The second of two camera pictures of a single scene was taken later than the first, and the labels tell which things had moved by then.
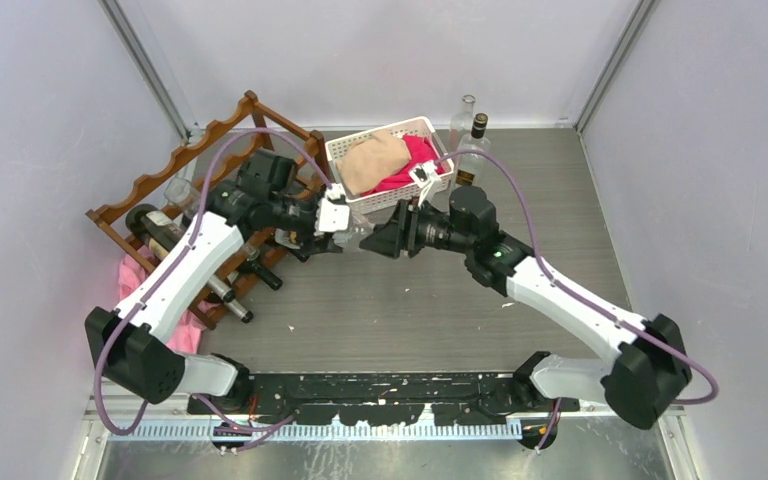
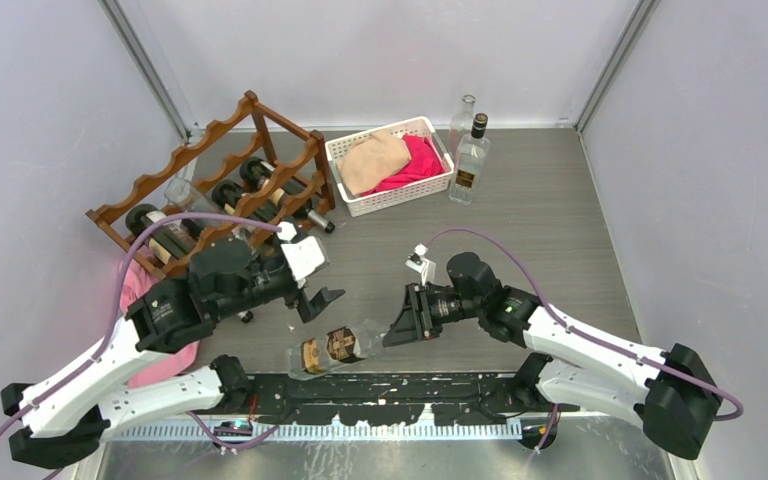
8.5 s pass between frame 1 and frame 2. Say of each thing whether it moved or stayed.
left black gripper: moved
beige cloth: stayed
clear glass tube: stayed
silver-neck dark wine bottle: stayed
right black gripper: moved
